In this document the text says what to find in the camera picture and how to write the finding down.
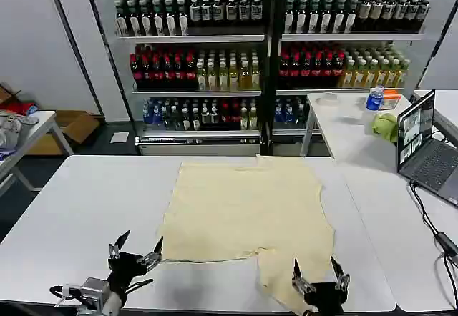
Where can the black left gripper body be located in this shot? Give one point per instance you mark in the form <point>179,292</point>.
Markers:
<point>123,267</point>

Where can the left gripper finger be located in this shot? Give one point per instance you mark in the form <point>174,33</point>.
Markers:
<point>117,248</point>
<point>152,258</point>

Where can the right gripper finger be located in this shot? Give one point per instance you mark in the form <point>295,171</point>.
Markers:
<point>302,284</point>
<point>341,280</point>

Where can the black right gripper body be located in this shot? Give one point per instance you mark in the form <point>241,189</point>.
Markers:
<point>327,298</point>

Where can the pale yellow shirt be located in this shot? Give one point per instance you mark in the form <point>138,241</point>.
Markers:
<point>247,208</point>

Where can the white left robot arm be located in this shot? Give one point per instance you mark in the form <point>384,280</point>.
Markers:
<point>94,291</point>

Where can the white paper sheet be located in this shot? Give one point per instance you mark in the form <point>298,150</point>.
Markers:
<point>119,137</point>

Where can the black power adapter brick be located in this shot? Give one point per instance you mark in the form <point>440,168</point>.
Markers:
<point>447,242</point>

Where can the open brown cardboard box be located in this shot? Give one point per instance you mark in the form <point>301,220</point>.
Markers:
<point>73,128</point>

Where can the small white table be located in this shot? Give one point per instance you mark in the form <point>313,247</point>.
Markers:
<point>32,133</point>

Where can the white side table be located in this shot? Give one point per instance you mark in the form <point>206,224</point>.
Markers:
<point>343,130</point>

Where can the grey open laptop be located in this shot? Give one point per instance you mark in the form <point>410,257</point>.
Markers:
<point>426,155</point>

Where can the pile of clear plastic bags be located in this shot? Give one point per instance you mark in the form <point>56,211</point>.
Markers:
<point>12,130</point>

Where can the crumpled green cloth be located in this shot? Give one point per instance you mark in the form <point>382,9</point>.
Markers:
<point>384,127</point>

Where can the red fabric bundle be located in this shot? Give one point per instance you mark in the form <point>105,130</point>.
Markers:
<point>19,108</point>

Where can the white tape roll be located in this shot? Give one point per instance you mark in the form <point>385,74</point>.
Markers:
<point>328,98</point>

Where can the clear blue-label water bottle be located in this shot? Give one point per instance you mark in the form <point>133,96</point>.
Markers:
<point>374,99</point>

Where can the orange and white box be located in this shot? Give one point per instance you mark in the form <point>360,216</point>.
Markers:
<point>391,99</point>

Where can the small brown cardboard box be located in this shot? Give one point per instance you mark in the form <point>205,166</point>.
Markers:
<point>7,94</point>

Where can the bottle shelf with drawer base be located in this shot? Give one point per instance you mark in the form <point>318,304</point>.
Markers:
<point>193,62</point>

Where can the bottle shelf without drawer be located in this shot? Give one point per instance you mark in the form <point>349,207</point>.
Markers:
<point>343,44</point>

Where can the grey slanted frame pole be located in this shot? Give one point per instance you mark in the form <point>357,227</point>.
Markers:
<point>71,44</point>

